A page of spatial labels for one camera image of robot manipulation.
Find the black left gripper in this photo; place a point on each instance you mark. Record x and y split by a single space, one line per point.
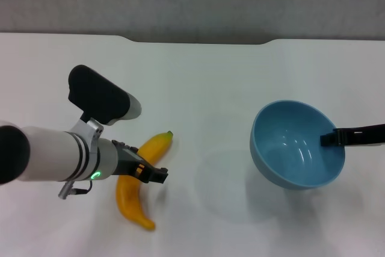
130 162

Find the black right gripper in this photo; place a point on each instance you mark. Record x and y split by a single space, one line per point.
364 135

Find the yellow banana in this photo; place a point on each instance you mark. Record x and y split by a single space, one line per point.
130 203

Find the blue bowl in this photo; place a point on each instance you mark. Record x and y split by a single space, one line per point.
288 163

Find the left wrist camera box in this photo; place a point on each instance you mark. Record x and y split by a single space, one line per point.
96 97

